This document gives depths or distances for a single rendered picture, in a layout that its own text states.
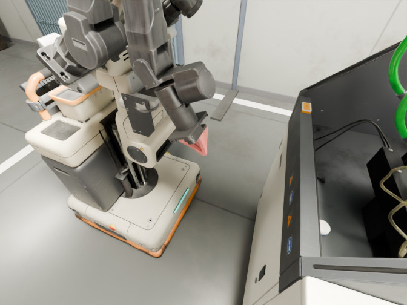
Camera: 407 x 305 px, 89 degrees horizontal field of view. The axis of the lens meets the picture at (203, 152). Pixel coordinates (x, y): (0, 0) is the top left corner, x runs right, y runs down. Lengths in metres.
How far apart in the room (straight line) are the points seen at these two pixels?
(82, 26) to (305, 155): 0.61
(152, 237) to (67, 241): 0.68
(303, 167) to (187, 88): 0.39
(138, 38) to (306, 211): 0.50
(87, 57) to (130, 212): 0.97
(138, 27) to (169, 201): 1.04
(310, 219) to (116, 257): 1.25
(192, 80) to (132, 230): 1.01
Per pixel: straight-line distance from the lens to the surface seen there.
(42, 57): 0.62
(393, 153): 0.77
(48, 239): 1.81
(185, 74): 0.41
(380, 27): 2.49
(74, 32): 0.50
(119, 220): 1.32
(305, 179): 0.61
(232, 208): 1.60
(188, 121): 0.47
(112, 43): 0.51
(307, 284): 0.46
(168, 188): 1.35
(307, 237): 0.53
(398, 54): 0.56
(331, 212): 0.74
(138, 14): 0.41
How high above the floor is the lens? 1.39
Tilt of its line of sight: 47 degrees down
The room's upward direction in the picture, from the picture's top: straight up
